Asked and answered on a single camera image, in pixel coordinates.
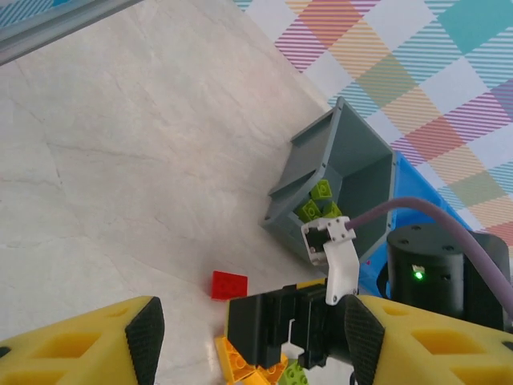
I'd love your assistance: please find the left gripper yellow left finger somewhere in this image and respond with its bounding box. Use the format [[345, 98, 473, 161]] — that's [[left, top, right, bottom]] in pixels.
[[0, 295, 165, 385]]

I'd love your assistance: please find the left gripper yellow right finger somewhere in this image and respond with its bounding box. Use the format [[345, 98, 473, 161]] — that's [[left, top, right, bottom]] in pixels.
[[344, 294, 513, 385]]

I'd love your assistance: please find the yellow lego brick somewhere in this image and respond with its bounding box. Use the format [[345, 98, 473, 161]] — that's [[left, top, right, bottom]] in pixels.
[[214, 335, 260, 384]]

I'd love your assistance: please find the small yellow lego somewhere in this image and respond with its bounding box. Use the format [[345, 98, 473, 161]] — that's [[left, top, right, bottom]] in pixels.
[[250, 355, 290, 385]]

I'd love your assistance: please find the long green lego brick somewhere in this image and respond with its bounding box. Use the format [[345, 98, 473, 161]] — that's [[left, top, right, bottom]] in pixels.
[[280, 359, 309, 385]]

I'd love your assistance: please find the small green lego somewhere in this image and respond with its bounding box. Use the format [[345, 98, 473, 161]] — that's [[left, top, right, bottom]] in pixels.
[[310, 180, 333, 201], [294, 199, 321, 224], [320, 201, 342, 221]]

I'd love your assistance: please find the flat red lego brick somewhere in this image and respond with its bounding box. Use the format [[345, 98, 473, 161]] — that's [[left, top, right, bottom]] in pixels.
[[211, 270, 248, 301]]

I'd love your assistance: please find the grey plastic bin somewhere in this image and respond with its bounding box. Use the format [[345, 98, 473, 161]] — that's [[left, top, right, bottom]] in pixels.
[[262, 95, 398, 268]]

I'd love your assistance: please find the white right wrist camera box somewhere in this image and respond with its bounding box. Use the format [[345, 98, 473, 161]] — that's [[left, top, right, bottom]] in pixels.
[[300, 216, 360, 306]]

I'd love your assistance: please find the aluminium side rail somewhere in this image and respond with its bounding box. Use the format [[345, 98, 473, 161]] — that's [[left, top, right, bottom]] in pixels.
[[0, 0, 135, 67]]

